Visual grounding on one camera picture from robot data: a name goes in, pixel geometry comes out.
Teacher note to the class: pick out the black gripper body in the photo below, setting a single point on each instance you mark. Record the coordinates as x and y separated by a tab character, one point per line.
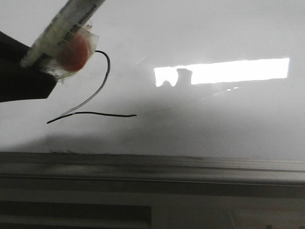
16	82

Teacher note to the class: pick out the red magnet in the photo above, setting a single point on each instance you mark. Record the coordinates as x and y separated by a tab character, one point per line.
72	56

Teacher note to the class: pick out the white whiteboard marker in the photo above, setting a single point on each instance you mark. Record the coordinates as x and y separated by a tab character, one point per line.
71	18

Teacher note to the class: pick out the dark panel below whiteboard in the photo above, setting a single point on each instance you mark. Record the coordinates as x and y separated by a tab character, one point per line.
41	215

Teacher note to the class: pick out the white whiteboard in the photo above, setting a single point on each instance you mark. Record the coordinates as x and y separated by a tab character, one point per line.
208	78

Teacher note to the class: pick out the grey aluminium whiteboard frame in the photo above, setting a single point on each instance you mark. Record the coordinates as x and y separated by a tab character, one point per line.
173	174

